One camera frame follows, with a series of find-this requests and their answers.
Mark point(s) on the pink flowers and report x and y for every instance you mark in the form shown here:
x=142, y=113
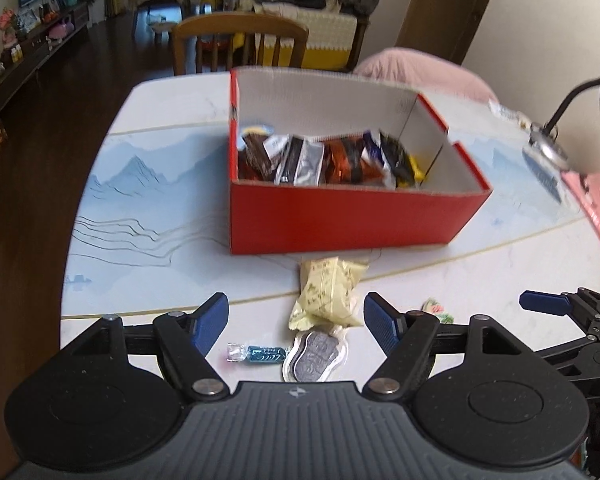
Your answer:
x=7, y=22

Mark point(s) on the dark wooden tv cabinet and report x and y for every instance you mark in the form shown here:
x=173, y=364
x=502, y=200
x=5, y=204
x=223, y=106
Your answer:
x=30, y=55

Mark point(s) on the green floral candy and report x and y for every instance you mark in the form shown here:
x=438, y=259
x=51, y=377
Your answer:
x=437, y=307

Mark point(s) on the red cardboard box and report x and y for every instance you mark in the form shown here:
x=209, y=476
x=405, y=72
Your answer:
x=340, y=220

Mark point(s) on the silver foil blister snack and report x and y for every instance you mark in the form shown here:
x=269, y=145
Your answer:
x=317, y=355

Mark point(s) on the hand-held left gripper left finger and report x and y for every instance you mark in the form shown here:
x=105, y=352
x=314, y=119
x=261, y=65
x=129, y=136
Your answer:
x=210, y=320

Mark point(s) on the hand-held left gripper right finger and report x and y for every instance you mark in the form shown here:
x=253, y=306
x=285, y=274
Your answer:
x=380, y=322

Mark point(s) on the brown wooden door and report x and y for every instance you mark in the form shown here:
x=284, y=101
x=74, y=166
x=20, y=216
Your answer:
x=445, y=5

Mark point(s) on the sofa with cream yellow throw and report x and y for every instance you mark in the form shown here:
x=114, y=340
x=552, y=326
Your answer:
x=325, y=35

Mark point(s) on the row of assorted snack packets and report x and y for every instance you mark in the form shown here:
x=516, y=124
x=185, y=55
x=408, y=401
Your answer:
x=330, y=162

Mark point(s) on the wooden chair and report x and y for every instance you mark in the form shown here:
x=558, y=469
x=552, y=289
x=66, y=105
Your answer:
x=240, y=25

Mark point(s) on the grey desk lamp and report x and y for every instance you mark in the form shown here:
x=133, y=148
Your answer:
x=562, y=105

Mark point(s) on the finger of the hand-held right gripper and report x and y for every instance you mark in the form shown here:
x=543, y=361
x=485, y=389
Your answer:
x=565, y=347
x=545, y=302

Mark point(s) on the cream star-print snack packet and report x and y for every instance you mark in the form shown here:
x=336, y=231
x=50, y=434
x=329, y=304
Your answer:
x=327, y=290

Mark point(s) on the pink cushion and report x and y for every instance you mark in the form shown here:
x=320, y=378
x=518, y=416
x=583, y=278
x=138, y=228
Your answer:
x=415, y=67

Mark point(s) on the teal wrapped candy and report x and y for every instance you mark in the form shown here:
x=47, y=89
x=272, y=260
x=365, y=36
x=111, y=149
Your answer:
x=262, y=354

